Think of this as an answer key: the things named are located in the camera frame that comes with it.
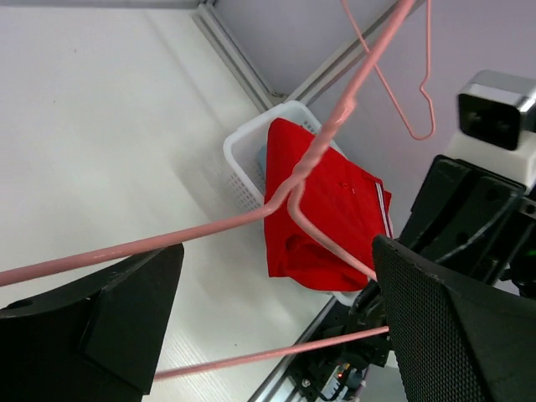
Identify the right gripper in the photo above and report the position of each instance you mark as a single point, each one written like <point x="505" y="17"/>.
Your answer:
<point x="475" y="222"/>

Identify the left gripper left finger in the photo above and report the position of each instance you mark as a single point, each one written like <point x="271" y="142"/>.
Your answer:
<point x="98" y="338"/>

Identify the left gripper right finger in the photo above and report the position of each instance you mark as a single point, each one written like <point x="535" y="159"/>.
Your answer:
<point x="455" y="338"/>

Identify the red trousers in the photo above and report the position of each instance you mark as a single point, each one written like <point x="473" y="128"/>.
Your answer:
<point x="341" y="199"/>

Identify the pink hanger of red trousers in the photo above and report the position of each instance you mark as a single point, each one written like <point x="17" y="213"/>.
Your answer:
<point x="290" y="190"/>

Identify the light blue garment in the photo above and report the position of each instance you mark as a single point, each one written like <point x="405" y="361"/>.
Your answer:
<point x="261" y="158"/>

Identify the white plastic basket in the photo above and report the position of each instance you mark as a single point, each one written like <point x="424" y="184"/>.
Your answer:
<point x="243" y="174"/>

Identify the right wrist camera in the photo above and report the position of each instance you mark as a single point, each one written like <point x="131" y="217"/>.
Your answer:
<point x="496" y="126"/>

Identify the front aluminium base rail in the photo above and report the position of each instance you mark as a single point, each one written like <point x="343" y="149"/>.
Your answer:
<point x="326" y="374"/>

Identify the right aluminium frame post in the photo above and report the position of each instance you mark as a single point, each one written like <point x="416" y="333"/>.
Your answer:
<point x="250" y="78"/>

